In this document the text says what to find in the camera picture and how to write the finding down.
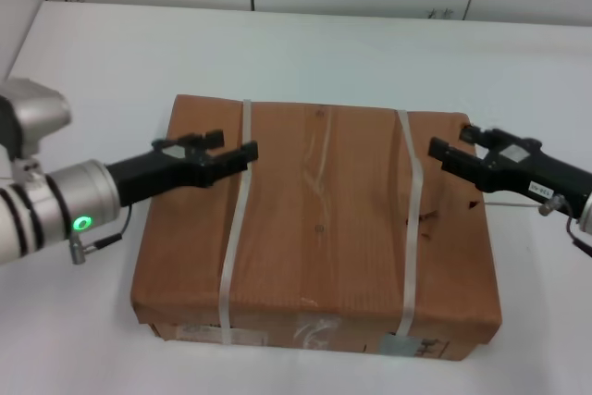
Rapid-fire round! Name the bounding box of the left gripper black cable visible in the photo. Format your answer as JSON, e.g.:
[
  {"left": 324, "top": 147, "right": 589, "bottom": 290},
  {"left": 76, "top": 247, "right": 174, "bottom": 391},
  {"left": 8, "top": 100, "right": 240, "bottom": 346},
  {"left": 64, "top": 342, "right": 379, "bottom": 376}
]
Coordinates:
[{"left": 68, "top": 206, "right": 135, "bottom": 265}]

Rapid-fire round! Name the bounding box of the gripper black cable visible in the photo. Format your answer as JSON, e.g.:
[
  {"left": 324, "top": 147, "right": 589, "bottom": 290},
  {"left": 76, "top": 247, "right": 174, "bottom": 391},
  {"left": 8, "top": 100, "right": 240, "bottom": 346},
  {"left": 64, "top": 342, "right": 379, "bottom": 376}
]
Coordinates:
[
  {"left": 538, "top": 195, "right": 592, "bottom": 258},
  {"left": 68, "top": 206, "right": 135, "bottom": 265}
]

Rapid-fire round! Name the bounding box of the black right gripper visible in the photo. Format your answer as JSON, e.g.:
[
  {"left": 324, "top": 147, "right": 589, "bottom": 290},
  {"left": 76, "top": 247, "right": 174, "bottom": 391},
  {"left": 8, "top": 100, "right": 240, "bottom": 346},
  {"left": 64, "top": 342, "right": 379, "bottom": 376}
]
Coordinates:
[{"left": 428, "top": 125, "right": 592, "bottom": 218}]

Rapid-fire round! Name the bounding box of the brown cardboard box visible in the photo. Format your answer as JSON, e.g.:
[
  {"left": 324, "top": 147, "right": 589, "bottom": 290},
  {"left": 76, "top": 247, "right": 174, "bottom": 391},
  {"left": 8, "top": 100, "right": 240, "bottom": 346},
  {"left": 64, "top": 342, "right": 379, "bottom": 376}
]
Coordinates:
[{"left": 129, "top": 93, "right": 503, "bottom": 362}]

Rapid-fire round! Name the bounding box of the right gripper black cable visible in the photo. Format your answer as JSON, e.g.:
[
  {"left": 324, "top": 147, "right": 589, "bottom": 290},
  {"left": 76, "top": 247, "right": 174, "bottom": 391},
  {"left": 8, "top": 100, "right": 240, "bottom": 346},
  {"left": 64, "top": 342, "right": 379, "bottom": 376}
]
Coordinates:
[{"left": 538, "top": 195, "right": 592, "bottom": 258}]

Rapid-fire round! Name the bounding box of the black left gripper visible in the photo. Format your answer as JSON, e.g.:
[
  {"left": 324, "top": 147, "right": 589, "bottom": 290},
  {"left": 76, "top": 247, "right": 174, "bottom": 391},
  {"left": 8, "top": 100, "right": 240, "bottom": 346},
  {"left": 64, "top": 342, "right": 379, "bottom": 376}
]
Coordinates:
[{"left": 106, "top": 130, "right": 258, "bottom": 206}]

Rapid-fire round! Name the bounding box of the white plastic packing strap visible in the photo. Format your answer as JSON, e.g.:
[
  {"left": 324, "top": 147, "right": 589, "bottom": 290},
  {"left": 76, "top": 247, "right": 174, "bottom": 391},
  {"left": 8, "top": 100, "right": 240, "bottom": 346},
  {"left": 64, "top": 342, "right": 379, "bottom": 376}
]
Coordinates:
[
  {"left": 217, "top": 98, "right": 253, "bottom": 345},
  {"left": 395, "top": 109, "right": 425, "bottom": 337}
]

